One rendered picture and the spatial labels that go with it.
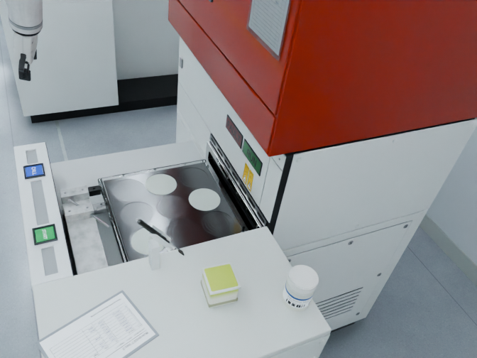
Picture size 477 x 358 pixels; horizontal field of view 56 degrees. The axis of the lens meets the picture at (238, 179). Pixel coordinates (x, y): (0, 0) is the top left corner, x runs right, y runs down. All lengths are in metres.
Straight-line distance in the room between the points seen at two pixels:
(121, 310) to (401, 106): 0.86
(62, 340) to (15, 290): 1.34
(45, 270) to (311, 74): 0.78
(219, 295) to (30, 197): 0.62
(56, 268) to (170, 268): 0.28
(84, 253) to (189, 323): 0.40
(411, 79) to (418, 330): 1.54
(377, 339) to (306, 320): 1.26
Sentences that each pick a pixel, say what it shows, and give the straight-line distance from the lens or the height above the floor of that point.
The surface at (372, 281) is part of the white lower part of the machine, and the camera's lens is 1.99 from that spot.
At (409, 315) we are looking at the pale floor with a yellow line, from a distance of 2.51.
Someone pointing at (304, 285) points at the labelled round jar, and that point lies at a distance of 1.06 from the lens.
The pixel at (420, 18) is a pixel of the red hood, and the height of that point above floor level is 1.56.
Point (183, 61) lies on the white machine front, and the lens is 1.76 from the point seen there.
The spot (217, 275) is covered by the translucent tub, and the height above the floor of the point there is 1.03.
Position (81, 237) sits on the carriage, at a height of 0.88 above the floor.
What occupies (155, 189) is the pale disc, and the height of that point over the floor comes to 0.90.
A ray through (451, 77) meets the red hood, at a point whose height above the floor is 1.39.
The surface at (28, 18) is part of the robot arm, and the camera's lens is 1.34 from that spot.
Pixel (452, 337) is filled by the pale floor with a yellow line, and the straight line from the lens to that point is 2.55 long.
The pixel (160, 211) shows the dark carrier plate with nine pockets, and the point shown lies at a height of 0.90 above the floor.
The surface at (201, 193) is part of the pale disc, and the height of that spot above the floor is 0.90.
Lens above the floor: 1.89
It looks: 41 degrees down
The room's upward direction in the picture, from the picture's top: 9 degrees clockwise
